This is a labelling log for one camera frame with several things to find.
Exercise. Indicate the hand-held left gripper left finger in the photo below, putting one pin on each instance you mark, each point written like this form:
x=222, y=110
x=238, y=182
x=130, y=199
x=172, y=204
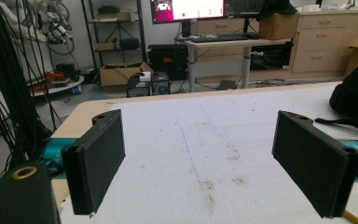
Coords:
x=98, y=161

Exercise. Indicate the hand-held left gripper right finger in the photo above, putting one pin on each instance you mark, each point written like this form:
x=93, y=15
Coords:
x=310, y=161

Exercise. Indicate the round white platform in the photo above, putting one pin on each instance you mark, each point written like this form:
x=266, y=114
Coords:
x=59, y=87

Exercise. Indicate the black bag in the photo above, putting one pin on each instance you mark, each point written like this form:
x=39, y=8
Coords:
x=357, y=90

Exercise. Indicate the large open cardboard box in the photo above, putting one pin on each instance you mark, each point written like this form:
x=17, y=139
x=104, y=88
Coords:
x=118, y=76

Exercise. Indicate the black computer tower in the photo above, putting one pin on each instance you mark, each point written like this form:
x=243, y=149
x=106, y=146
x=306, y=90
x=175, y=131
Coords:
x=147, y=85

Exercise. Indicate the red tool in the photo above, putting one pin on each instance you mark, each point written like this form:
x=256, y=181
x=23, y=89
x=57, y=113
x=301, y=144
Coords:
x=54, y=75

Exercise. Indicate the black box under desk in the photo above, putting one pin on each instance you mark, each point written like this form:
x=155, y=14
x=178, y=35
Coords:
x=270, y=57

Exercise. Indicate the small cardboard box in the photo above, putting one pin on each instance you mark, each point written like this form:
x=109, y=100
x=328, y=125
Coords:
x=105, y=46

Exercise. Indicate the wooden drawer cabinet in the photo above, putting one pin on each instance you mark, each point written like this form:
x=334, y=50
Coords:
x=323, y=46

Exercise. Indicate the black equipment case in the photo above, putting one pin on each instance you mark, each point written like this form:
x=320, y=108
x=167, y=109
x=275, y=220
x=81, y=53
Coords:
x=167, y=62

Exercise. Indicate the wooden desk with grey legs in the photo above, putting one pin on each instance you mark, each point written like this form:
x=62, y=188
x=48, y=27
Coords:
x=239, y=44

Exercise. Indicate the cardboard box with black cloth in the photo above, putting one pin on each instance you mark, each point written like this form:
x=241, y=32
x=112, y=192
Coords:
x=278, y=28

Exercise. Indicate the black metal shelf rack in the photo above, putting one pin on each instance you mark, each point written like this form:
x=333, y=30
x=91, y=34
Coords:
x=141, y=31

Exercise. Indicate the flat cardboard box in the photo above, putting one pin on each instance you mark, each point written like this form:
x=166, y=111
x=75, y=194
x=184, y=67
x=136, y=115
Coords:
x=113, y=16

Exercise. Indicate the black keyboard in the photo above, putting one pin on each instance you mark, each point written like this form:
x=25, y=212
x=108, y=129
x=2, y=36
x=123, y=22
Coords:
x=219, y=39

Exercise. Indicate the black cloth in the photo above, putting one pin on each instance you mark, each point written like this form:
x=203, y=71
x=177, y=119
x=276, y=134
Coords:
x=276, y=7

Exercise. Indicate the small black desk speaker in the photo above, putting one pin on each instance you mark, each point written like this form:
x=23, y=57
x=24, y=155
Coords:
x=186, y=28

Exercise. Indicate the dark computer monitor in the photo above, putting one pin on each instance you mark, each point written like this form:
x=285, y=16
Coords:
x=244, y=6

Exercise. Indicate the computer monitor with pink screen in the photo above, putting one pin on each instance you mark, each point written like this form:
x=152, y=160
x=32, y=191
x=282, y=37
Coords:
x=192, y=9

